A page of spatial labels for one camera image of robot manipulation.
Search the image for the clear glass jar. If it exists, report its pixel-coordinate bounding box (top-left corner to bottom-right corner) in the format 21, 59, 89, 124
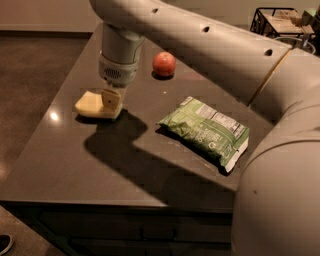
276, 37, 316, 54

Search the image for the red apple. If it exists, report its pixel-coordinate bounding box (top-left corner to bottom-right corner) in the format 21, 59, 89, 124
152, 52, 176, 77

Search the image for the green chip bag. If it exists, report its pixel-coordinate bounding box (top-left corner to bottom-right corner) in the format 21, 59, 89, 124
158, 96, 250, 172

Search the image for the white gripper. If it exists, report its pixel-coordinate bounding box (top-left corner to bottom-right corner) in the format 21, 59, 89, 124
99, 54, 138, 111

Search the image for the black wire basket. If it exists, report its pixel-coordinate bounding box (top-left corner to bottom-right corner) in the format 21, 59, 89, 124
250, 7, 315, 38

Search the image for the black shoe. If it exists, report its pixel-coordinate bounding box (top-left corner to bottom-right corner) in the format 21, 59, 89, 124
0, 234, 14, 256

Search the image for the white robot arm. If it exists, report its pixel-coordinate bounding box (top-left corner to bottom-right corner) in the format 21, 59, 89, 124
89, 0, 320, 256

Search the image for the dark cabinet drawer handle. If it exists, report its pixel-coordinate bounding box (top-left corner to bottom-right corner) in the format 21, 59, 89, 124
140, 226, 177, 242

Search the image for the yellow sponge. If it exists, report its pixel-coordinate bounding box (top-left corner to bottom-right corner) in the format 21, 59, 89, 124
75, 91, 122, 119

